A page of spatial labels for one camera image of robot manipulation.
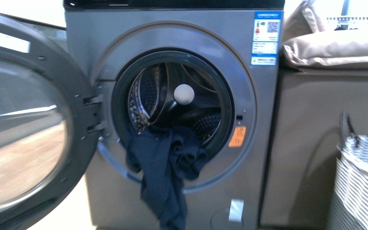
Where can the white grey woven laundry basket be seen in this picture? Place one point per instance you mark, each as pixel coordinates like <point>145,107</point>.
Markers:
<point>349,203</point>

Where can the orange warning sticker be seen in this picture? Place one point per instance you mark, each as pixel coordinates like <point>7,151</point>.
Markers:
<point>237,137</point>

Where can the blue white energy label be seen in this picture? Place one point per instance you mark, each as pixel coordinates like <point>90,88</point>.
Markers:
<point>266,37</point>

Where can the white tape strip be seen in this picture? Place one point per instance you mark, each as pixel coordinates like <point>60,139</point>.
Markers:
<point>236,210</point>

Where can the round washing machine door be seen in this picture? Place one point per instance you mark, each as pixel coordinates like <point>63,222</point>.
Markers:
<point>47,122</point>

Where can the grey front-load washing machine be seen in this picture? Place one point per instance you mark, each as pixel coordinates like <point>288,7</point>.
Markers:
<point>168,63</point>

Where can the beige sofa cushion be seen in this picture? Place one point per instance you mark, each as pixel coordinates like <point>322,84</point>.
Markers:
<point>307,41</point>

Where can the dark navy blue garment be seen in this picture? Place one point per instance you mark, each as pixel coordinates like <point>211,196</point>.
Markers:
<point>166,157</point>

